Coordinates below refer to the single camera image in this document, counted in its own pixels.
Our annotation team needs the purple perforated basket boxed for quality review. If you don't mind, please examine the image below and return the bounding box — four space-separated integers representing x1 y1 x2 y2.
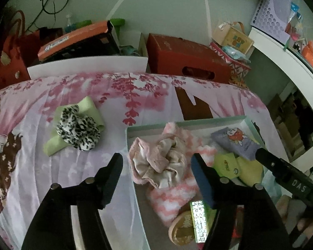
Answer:
250 0 302 45

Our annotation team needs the orange lidded box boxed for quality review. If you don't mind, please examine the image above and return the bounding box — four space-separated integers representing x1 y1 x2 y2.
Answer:
38 21 120 63

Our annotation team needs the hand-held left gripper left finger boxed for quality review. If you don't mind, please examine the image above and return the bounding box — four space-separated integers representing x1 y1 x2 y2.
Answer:
21 152 124 250

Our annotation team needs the leopard print scrunchie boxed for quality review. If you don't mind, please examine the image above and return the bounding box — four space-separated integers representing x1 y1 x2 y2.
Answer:
56 105 101 151

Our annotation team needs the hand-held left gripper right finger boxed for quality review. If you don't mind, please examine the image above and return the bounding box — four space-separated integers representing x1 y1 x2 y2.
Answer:
190 153 293 250

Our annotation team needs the blue face mask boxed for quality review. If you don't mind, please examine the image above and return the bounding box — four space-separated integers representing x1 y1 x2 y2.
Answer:
262 173 281 204

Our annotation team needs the black cable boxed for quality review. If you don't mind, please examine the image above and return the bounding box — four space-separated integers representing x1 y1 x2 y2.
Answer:
23 0 69 32

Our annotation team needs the red patterned box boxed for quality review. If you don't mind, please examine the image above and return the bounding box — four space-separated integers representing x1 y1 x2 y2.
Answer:
210 42 251 89

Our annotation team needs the person's right hand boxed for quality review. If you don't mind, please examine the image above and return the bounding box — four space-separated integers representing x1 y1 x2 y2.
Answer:
276 195 313 237

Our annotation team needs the small yellow gift bag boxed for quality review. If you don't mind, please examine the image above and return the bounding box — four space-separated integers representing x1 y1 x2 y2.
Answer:
212 22 255 55

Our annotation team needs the printed pink blanket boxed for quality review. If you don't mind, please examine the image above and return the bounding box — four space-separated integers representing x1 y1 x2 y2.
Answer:
0 71 272 250

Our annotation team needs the red handbag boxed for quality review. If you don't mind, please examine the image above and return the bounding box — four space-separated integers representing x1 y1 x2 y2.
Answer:
0 10 42 90

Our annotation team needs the yellow sponge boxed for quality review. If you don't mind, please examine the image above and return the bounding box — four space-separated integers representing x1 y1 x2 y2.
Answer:
235 156 264 187

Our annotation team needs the clear bottle blue liquid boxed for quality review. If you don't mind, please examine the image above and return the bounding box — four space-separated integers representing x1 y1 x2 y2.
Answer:
65 14 75 33

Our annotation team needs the green tissue packet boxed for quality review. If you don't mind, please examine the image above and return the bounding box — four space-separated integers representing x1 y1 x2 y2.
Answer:
213 153 242 180
190 200 217 243

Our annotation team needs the purple cartoon packet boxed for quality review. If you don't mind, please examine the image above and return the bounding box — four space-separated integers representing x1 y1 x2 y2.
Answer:
211 126 261 160

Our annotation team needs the white headboard panel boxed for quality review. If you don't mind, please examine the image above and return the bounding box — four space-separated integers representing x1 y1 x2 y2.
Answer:
27 56 149 80

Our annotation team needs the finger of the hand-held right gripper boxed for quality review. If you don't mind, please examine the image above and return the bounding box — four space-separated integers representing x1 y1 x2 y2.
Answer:
255 147 296 182

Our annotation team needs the light blue packet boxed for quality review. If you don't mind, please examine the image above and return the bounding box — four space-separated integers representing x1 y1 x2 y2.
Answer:
221 45 251 63

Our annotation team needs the red pink chenille ring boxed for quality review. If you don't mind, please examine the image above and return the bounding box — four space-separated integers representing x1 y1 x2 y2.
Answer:
233 206 247 240

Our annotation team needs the red cardboard box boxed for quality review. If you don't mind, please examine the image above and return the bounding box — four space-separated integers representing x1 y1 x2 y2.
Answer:
146 33 231 84

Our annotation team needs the white shelf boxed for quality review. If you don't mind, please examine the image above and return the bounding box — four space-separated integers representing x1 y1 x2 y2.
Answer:
248 27 313 178

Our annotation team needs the light green cloth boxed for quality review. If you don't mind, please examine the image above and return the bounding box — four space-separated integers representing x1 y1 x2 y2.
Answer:
43 96 105 157

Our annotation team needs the teal cardboard tray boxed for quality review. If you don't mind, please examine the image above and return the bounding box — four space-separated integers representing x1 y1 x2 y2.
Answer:
125 115 290 250

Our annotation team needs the pink scrunchie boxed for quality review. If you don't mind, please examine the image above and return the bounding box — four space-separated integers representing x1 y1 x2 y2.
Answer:
128 133 191 189

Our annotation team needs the pink white knitted cloth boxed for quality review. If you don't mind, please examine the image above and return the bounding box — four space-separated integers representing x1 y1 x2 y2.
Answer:
132 122 218 227

